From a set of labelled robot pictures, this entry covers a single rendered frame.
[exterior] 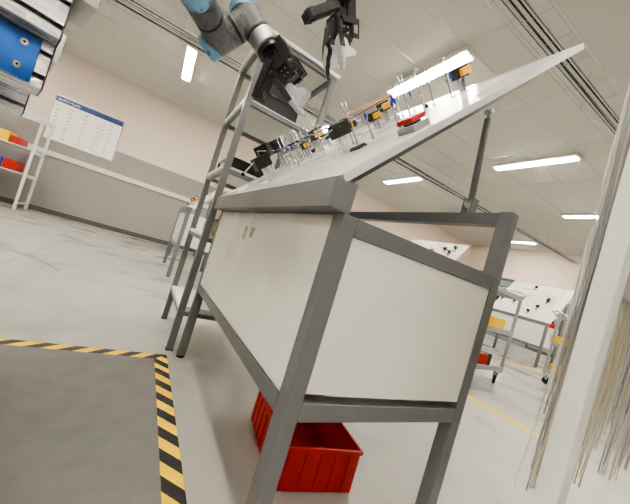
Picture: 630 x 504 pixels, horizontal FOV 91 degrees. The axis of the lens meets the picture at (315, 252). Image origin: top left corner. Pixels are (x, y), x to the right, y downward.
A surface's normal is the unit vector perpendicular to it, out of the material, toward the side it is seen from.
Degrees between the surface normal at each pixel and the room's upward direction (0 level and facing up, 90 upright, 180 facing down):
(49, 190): 90
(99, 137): 90
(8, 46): 90
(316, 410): 90
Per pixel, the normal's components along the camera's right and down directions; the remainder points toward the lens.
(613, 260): -0.84, -0.27
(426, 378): 0.47, 0.12
